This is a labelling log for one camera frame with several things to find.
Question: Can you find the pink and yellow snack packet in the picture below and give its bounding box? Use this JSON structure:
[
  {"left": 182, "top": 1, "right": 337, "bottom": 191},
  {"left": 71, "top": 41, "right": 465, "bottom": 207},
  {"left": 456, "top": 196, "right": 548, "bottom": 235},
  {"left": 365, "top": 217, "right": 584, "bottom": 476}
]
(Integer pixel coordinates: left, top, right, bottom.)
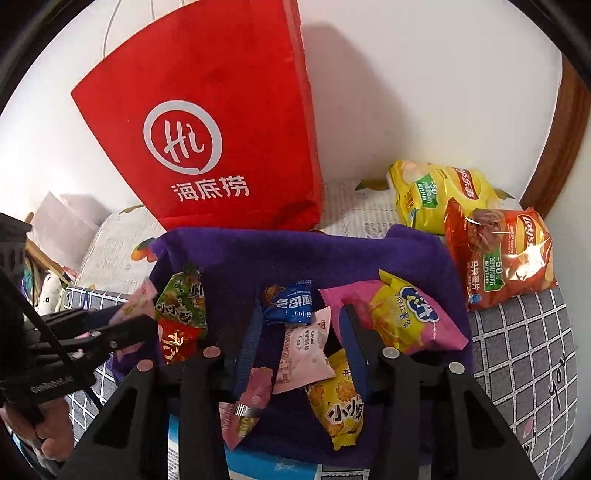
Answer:
[{"left": 320, "top": 270, "right": 469, "bottom": 356}]

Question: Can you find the blue cardboard box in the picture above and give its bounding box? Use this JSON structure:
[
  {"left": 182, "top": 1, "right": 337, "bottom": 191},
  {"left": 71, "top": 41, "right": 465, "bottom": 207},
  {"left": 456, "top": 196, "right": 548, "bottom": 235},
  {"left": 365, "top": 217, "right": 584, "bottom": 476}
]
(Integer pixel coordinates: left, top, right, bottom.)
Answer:
[{"left": 166, "top": 413, "right": 324, "bottom": 480}]

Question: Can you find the red paper bag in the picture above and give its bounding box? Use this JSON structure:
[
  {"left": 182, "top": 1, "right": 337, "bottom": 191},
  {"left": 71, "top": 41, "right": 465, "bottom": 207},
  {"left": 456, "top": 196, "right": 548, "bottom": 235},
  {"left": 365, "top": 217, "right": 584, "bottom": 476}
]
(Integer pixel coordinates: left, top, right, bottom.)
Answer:
[{"left": 70, "top": 0, "right": 324, "bottom": 232}]

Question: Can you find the green snack packet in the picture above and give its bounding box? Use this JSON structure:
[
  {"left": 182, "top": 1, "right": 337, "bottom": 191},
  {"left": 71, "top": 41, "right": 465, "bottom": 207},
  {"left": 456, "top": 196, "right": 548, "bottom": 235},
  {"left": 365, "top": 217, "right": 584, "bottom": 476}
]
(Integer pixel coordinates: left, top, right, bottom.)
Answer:
[{"left": 154, "top": 264, "right": 208, "bottom": 329}]

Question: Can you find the brown wooden door frame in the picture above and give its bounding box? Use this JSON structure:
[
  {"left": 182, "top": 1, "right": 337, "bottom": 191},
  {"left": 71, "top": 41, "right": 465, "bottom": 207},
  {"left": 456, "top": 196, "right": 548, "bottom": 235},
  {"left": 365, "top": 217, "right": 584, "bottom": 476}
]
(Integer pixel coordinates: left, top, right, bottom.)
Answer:
[{"left": 519, "top": 53, "right": 591, "bottom": 220}]

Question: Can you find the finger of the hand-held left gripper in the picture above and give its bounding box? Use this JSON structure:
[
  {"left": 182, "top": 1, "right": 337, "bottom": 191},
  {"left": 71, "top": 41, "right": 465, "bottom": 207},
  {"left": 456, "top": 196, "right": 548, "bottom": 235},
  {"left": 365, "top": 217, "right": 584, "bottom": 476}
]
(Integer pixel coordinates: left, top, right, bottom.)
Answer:
[
  {"left": 28, "top": 315, "right": 160, "bottom": 370},
  {"left": 39, "top": 302, "right": 127, "bottom": 332}
]

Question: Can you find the blue snack packet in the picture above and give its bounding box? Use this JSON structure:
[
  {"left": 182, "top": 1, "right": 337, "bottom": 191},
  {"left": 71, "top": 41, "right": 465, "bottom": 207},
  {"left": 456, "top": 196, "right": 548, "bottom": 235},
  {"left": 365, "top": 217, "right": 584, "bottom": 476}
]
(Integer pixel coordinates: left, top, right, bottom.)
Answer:
[{"left": 261, "top": 279, "right": 315, "bottom": 326}]

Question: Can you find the pale pink snack packet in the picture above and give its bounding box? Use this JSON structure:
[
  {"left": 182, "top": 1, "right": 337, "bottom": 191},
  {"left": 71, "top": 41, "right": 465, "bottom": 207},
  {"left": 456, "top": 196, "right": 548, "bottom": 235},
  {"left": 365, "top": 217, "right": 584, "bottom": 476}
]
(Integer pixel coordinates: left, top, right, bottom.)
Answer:
[{"left": 108, "top": 277, "right": 158, "bottom": 356}]

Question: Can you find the pink and white snack packet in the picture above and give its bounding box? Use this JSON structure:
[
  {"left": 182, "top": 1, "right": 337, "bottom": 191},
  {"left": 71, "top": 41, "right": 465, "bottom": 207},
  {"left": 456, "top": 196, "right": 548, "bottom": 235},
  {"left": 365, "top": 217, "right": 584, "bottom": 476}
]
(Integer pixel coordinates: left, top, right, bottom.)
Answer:
[{"left": 272, "top": 307, "right": 337, "bottom": 395}]

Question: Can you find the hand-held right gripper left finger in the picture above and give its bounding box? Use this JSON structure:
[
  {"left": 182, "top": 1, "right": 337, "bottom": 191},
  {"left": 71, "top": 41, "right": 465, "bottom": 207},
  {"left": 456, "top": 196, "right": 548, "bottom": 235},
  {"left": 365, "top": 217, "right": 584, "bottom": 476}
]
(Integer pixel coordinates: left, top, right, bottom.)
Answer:
[{"left": 58, "top": 295, "right": 265, "bottom": 480}]

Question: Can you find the purple cloth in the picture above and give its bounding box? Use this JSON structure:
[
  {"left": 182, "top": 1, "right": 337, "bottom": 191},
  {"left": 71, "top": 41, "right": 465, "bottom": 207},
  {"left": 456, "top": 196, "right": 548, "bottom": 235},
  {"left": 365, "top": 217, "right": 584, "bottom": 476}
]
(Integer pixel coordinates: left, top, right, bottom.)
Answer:
[{"left": 111, "top": 224, "right": 474, "bottom": 467}]

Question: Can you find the red snack packet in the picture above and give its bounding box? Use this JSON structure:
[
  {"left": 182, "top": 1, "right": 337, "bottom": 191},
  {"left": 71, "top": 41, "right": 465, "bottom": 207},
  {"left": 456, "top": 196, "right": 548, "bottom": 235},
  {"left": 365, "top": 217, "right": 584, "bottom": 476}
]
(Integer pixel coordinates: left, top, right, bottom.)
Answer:
[{"left": 157, "top": 318, "right": 206, "bottom": 365}]

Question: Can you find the person's left hand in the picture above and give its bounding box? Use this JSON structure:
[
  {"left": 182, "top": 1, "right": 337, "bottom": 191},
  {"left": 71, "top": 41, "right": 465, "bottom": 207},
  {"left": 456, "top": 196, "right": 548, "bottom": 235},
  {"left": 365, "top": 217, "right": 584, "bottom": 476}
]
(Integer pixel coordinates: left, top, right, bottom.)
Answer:
[{"left": 0, "top": 397, "right": 77, "bottom": 467}]

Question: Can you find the white plush toy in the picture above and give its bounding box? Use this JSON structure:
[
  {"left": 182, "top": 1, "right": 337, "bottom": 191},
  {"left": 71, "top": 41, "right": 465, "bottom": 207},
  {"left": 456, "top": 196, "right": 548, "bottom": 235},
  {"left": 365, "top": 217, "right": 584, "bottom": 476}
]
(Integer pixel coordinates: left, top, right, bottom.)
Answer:
[{"left": 34, "top": 272, "right": 68, "bottom": 317}]

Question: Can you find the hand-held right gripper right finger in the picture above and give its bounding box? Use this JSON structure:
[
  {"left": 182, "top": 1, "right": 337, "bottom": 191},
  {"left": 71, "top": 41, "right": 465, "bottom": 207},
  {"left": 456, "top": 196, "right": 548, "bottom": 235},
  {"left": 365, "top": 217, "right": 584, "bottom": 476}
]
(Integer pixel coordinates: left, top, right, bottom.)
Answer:
[{"left": 339, "top": 302, "right": 539, "bottom": 480}]

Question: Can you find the yellow chip bag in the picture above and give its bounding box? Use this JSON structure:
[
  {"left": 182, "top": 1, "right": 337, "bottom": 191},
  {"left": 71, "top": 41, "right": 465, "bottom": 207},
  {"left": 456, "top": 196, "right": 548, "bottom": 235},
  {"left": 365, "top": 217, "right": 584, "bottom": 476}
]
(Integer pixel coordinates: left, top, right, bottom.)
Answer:
[{"left": 387, "top": 159, "right": 502, "bottom": 232}]

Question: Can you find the grey checked blanket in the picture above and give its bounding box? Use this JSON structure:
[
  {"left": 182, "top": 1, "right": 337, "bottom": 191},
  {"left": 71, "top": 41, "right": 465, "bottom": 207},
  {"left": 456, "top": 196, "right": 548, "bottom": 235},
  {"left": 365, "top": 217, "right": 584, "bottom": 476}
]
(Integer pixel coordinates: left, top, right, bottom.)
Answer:
[{"left": 60, "top": 281, "right": 580, "bottom": 480}]

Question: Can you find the orange chip bag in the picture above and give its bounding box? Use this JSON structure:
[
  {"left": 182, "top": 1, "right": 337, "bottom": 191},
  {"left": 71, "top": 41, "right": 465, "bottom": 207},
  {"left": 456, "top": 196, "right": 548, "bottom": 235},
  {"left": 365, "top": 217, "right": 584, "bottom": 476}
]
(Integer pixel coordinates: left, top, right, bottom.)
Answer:
[{"left": 444, "top": 198, "right": 557, "bottom": 312}]

